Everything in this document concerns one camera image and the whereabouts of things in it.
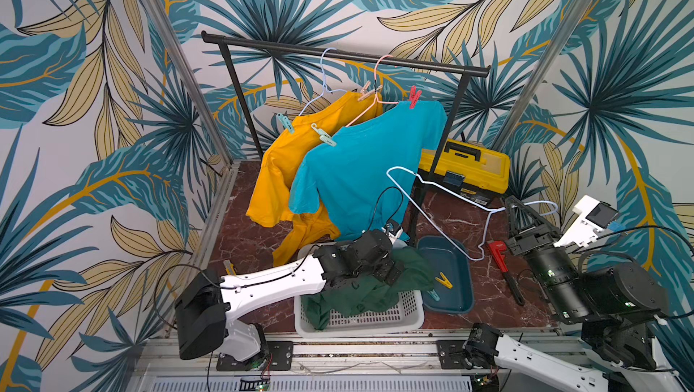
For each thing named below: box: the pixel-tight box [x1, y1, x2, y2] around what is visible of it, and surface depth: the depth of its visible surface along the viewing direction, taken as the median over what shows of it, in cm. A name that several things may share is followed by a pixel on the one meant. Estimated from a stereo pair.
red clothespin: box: [409, 85, 423, 110], surface depth 100 cm
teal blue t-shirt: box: [289, 101, 448, 243], surface depth 70 cm
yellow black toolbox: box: [417, 138, 511, 207], surface depth 99 cm
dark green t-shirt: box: [301, 246, 436, 330], surface depth 78 cm
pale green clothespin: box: [310, 122, 338, 148], surface depth 66 cm
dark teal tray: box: [416, 235, 475, 314], surface depth 86 cm
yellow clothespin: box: [434, 271, 454, 290], surface depth 88 cm
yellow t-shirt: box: [246, 91, 384, 267], surface depth 70 cm
